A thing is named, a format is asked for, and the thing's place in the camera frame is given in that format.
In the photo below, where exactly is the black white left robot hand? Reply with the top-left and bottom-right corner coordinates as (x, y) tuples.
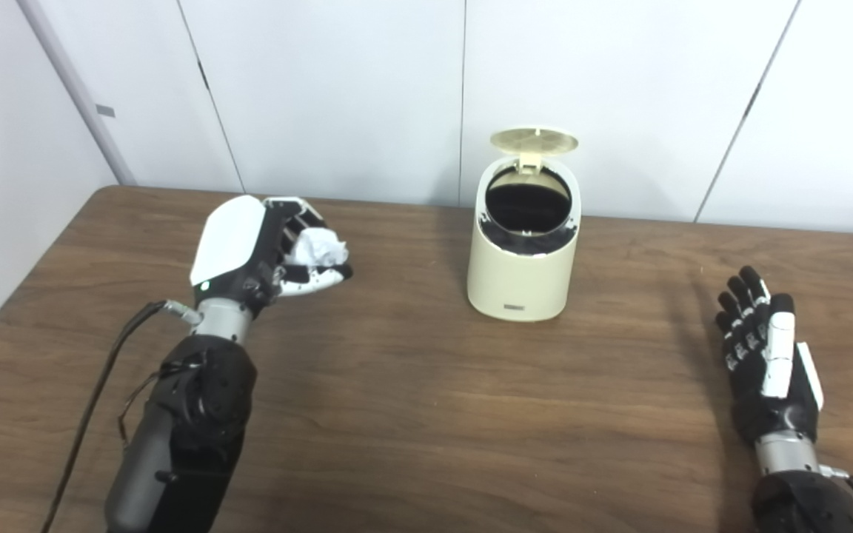
(190, 195), (354, 315)

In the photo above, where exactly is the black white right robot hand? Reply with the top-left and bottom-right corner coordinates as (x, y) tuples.
(715, 266), (825, 445)

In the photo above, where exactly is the white paper ball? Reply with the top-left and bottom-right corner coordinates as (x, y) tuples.
(284, 228), (349, 269)

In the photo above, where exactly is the round cream bin lid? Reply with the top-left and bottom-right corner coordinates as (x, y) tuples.
(490, 128), (579, 172)

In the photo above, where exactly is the cream-colored desktop trash bin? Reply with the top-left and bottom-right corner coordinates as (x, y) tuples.
(467, 155), (583, 323)

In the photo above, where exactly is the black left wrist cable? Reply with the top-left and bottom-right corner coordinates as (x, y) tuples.
(40, 299), (204, 533)

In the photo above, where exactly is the grey wall corner trim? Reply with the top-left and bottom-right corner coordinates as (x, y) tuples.
(16, 0), (137, 186)

